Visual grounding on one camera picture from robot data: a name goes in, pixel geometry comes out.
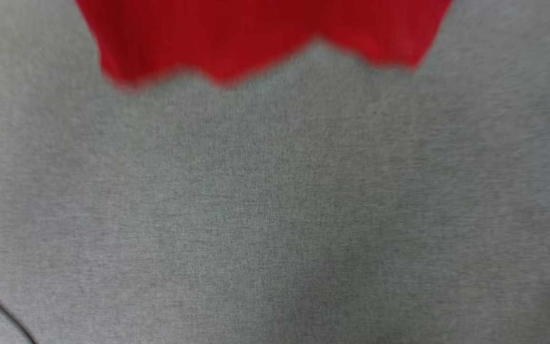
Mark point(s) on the red white basketball jersey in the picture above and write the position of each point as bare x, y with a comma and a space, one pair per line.
237, 33

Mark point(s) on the grey fabric sofa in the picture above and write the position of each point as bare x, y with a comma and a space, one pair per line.
275, 215

